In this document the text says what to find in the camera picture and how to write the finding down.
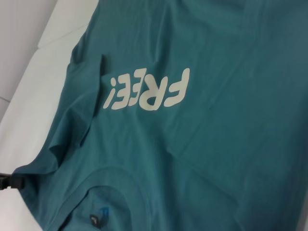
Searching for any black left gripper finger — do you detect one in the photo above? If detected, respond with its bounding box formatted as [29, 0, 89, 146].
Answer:
[0, 173, 25, 191]

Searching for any teal t-shirt with FREE print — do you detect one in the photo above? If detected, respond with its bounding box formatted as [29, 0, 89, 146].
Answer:
[11, 0, 308, 231]

